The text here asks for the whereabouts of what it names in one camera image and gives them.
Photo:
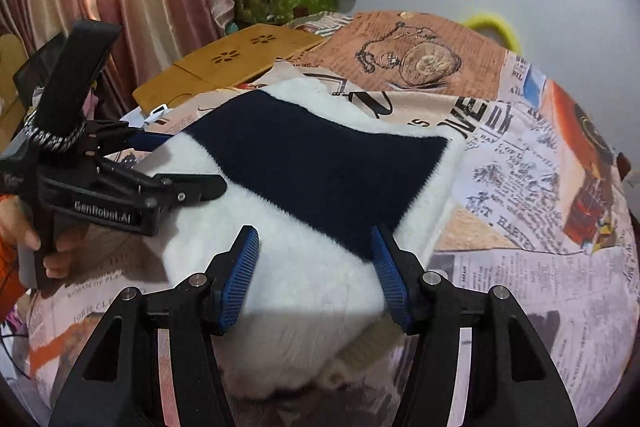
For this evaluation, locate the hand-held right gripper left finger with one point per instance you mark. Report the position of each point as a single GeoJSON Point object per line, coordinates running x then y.
{"type": "Point", "coordinates": [237, 277]}

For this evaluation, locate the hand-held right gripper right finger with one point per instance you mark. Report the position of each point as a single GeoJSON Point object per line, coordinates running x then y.
{"type": "Point", "coordinates": [390, 277]}

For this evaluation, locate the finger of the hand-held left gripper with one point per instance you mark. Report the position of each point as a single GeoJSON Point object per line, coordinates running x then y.
{"type": "Point", "coordinates": [150, 141]}
{"type": "Point", "coordinates": [200, 189]}

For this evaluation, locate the white and navy sweater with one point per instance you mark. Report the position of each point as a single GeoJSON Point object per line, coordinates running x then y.
{"type": "Point", "coordinates": [300, 157]}

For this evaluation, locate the person's left hand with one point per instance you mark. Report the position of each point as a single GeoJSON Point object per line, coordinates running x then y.
{"type": "Point", "coordinates": [15, 222]}

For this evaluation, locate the white plastic piece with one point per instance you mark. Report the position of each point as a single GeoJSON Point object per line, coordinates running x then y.
{"type": "Point", "coordinates": [156, 113]}

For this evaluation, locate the wooden folding table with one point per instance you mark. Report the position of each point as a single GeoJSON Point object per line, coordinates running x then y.
{"type": "Point", "coordinates": [240, 57]}

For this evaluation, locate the black flat object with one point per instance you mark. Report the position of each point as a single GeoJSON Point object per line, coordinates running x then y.
{"type": "Point", "coordinates": [37, 67]}

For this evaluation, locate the light wooden board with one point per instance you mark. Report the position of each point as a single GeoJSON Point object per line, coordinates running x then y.
{"type": "Point", "coordinates": [11, 62]}

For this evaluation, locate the printed blanket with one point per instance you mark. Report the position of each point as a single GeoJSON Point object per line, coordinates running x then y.
{"type": "Point", "coordinates": [525, 217]}

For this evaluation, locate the brown wooden chair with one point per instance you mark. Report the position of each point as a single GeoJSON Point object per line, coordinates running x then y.
{"type": "Point", "coordinates": [623, 164]}

